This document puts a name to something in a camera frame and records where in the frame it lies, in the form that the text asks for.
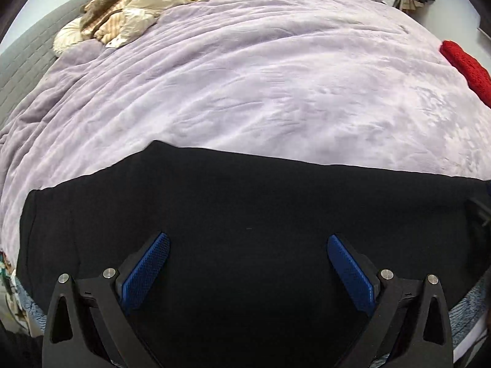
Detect black pants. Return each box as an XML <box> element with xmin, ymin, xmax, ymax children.
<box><xmin>16</xmin><ymin>140</ymin><xmax>491</xmax><ymax>368</ymax></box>

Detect grey quilted headboard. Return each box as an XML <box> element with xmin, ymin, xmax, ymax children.
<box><xmin>0</xmin><ymin>0</ymin><xmax>112</xmax><ymax>123</ymax></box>

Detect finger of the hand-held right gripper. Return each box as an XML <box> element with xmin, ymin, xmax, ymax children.
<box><xmin>465</xmin><ymin>196</ymin><xmax>491</xmax><ymax>232</ymax></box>

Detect patterned bed sheet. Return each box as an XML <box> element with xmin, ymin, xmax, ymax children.
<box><xmin>0</xmin><ymin>251</ymin><xmax>491</xmax><ymax>368</ymax></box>

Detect red knitted sweater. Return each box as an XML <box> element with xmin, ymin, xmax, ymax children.
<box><xmin>439</xmin><ymin>40</ymin><xmax>491</xmax><ymax>108</ymax></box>

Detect lavender plush blanket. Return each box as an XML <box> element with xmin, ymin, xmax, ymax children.
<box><xmin>0</xmin><ymin>0</ymin><xmax>491</xmax><ymax>251</ymax></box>

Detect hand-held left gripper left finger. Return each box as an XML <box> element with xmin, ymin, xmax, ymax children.
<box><xmin>41</xmin><ymin>232</ymin><xmax>171</xmax><ymax>368</ymax></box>

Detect brown cloth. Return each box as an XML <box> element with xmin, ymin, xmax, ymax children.
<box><xmin>79</xmin><ymin>0</ymin><xmax>137</xmax><ymax>40</ymax></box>

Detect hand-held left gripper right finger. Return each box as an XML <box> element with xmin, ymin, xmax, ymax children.
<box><xmin>327</xmin><ymin>234</ymin><xmax>454</xmax><ymax>368</ymax></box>

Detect striped beige cloth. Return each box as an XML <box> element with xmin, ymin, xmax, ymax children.
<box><xmin>95</xmin><ymin>8</ymin><xmax>129</xmax><ymax>44</ymax></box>

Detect round cream pillow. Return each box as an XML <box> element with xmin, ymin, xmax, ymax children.
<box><xmin>52</xmin><ymin>17</ymin><xmax>105</xmax><ymax>56</ymax></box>

